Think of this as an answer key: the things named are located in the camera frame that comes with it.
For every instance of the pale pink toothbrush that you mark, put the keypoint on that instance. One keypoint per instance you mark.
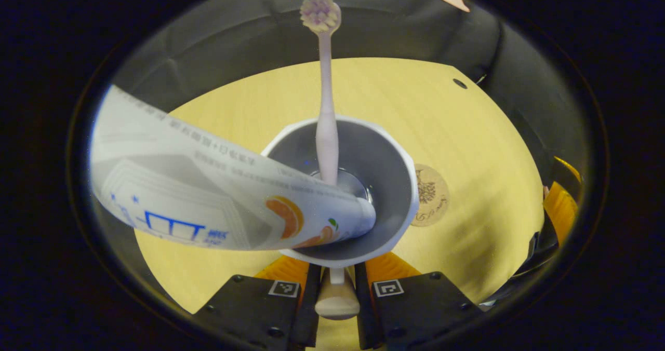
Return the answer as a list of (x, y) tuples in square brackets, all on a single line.
[(326, 107)]

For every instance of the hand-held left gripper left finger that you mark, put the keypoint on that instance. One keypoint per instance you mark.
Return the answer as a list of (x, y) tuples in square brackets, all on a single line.
[(254, 314)]

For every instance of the light wooden desktop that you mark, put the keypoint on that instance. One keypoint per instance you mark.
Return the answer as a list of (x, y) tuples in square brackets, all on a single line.
[(467, 133)]

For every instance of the round cork coaster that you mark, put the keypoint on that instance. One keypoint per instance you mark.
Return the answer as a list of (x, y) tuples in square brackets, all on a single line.
[(434, 195)]

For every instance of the white toothpaste tube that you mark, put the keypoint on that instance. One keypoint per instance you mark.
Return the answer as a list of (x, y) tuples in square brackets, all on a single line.
[(208, 195)]

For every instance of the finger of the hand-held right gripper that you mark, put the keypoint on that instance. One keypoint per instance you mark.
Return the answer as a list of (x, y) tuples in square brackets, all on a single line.
[(561, 211), (569, 169)]

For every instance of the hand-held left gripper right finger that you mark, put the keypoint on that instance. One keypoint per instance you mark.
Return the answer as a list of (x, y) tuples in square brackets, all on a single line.
[(415, 314)]

